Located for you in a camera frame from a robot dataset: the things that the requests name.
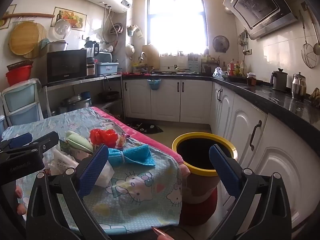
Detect wire strainer ladle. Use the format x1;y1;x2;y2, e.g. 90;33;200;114
300;10;318;68

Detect white paper packet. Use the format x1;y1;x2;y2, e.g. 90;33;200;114
53;150;79;176

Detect steel cooking pot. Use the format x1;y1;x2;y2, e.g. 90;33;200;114
59;94;92;113

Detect grey kettle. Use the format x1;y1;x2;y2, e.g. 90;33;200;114
270;68;288;92

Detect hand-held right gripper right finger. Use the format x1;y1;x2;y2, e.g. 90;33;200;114
207;144;293;240

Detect coiled metal hose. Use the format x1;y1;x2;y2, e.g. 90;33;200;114
110;23;124;34

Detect steel glass range hood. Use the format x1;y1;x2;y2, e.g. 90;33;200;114
222;0;299;40

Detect kitchen window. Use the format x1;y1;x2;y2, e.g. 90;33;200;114
146;0;208;58

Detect black wok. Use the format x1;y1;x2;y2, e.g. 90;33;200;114
98;91;120;102

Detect white kitchen cabinets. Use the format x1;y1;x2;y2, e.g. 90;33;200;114
122;79;320;233

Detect fruit wall picture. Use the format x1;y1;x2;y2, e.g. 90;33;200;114
51;7;87;32

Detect black microwave oven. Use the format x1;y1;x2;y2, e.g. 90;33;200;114
47;49;88;84

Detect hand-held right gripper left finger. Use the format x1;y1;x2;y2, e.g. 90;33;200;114
26;144;110;240

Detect wooden rolling pin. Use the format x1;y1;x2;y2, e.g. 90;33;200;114
1;12;55;20

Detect red bin with yellow rim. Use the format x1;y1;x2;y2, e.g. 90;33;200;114
172;132;238;227

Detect steel teapot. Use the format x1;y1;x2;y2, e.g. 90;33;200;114
291;72;307;99

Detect round bamboo board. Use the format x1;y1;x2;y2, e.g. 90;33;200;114
9;21;47;59

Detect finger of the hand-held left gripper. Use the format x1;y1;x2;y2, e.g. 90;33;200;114
0;131;60;159
0;132;33;153

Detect wooden cutting board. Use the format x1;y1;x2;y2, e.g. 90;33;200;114
142;44;160;70

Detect hanging kitchen utensils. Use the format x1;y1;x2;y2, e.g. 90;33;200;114
237;29;250;54

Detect green white packet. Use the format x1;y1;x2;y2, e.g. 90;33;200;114
66;131;94;153

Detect clear plastic bag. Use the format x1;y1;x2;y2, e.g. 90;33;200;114
212;67;228;80

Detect spice rack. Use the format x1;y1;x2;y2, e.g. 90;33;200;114
201;54;220;73

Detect dark floor mat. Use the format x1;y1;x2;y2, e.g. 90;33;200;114
125;122;164;134

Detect red plastic basin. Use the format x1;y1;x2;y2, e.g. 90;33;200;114
5;65;34;87

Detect pink fleece blanket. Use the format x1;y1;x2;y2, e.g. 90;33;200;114
90;106;190;178

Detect blue countertop organizer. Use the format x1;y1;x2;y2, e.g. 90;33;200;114
187;55;200;73

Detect blue cloth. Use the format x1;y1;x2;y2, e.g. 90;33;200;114
108;144;156;167

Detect plastic drawer unit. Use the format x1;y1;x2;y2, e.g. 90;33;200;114
1;79;44;127

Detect white wall organizer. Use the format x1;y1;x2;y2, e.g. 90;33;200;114
127;24;142;38

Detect red plastic bottle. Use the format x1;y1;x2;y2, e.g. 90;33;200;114
89;129;118;148

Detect brown glass jar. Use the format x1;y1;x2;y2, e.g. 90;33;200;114
246;72;257;86

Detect bananas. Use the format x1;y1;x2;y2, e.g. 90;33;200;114
309;87;320;102

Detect light blue cartoon printed blanket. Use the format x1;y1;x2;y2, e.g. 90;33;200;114
2;110;183;237

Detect blue hanging door bin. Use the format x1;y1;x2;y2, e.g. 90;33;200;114
147;79;162;90

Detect blue dish rack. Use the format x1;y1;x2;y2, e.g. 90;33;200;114
96;61;119;76

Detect orange snack wrapper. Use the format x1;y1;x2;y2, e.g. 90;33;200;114
117;133;128;149

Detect black blender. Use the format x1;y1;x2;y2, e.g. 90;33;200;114
84;41;100;64

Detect person's left hand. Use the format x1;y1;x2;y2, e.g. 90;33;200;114
14;186;27;216

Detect metal kitchen shelf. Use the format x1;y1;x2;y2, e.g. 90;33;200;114
42;74;124;120

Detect dark wall fan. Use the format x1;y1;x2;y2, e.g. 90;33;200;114
212;35;230;53

